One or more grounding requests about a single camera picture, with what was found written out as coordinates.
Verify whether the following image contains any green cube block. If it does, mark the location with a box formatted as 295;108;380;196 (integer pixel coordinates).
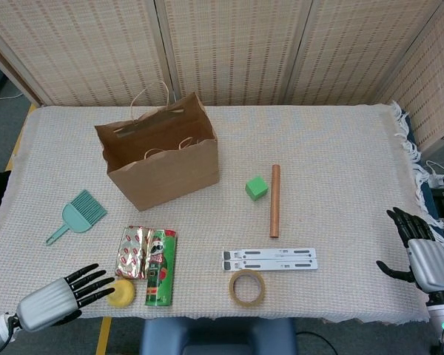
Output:
244;175;270;202

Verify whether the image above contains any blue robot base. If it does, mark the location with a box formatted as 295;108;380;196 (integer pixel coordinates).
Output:
138;317;299;355

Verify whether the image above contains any yellow lemon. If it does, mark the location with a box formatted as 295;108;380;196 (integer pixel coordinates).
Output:
106;279;137;308

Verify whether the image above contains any woven bamboo folding screen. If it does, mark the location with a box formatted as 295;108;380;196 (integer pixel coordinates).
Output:
0;0;444;152

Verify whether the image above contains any brown paper bag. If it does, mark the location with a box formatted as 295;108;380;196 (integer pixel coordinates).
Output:
94;80;221;212

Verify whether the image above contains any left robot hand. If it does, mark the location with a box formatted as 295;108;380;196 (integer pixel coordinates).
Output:
16;263;115;332

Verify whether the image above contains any gold foil snack pack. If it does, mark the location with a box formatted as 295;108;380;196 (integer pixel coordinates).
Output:
113;225;156;280

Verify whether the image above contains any green plastic brush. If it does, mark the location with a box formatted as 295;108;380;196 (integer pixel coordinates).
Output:
45;189;109;247

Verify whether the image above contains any white folding laptop stand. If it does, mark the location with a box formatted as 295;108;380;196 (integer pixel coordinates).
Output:
221;247;319;271

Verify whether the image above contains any green Pringles can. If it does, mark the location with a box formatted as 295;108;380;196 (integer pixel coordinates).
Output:
144;228;178;307

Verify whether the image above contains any brown wooden rod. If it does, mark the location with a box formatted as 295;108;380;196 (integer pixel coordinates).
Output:
269;164;282;239

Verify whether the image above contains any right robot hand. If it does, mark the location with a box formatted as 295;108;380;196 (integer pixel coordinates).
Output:
376;206;444;293

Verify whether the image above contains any yellowish packing tape roll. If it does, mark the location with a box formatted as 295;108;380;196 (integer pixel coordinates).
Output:
228;268;266;307

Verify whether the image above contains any beige woven tablecloth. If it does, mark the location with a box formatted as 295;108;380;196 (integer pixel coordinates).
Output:
0;101;444;326

